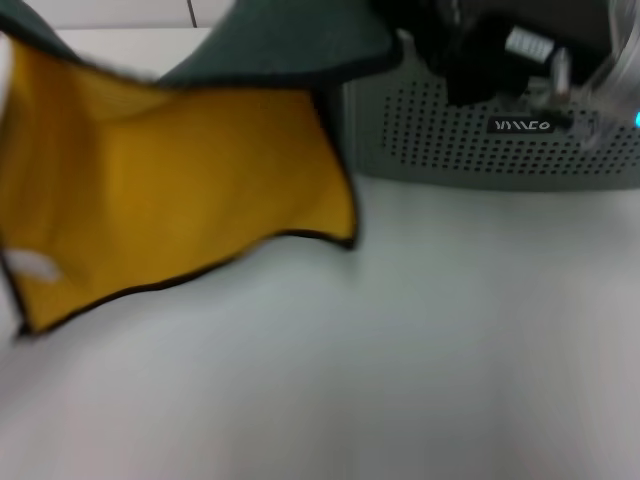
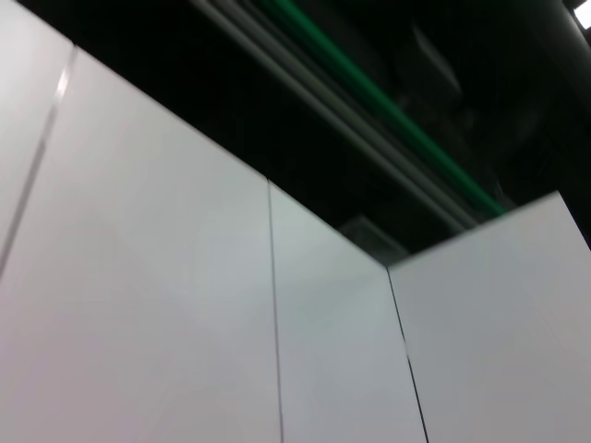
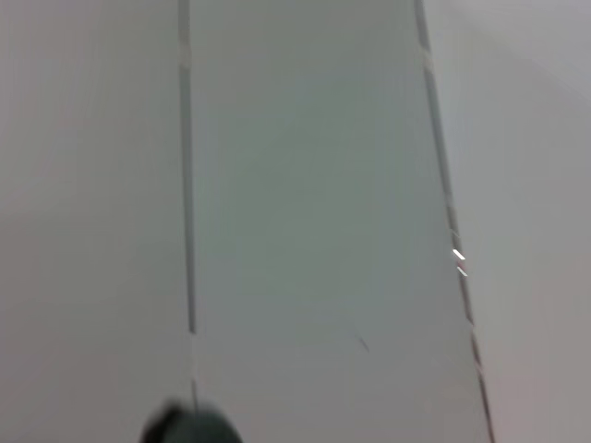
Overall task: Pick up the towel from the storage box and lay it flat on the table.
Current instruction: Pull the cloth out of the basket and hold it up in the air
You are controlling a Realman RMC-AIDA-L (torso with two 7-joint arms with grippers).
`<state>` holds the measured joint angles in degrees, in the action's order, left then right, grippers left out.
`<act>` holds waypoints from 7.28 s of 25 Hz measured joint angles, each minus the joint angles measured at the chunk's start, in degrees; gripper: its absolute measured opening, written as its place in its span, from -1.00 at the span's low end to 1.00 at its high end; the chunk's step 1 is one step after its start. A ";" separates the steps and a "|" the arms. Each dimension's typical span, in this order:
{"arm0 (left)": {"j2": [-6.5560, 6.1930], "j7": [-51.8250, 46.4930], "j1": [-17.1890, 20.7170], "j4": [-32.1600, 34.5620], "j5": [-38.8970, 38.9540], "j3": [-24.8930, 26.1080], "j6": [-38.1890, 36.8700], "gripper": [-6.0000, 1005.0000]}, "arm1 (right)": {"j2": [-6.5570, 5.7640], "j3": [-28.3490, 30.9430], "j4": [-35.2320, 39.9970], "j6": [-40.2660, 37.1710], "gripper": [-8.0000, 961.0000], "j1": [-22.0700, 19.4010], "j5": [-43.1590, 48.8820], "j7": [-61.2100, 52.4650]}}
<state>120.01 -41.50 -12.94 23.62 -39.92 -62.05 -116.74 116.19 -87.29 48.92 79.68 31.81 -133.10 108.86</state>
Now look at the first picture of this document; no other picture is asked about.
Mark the yellow towel with black trim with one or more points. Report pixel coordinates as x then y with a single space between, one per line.
175 175

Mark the grey perforated storage box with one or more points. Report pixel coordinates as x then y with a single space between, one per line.
425 140

